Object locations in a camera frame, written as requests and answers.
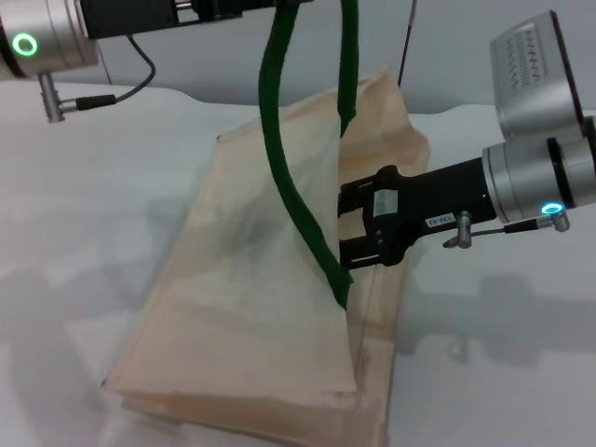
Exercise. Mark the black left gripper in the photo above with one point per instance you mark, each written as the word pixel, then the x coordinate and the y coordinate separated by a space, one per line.
pixel 139 14

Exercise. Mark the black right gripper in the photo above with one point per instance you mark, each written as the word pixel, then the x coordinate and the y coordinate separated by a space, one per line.
pixel 419 205

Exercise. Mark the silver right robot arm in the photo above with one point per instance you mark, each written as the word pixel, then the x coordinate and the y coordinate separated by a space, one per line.
pixel 535 181

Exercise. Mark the dark vertical background pole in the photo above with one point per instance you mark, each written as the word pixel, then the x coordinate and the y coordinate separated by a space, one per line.
pixel 406 42

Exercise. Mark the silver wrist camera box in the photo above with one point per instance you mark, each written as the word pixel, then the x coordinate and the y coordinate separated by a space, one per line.
pixel 531 79

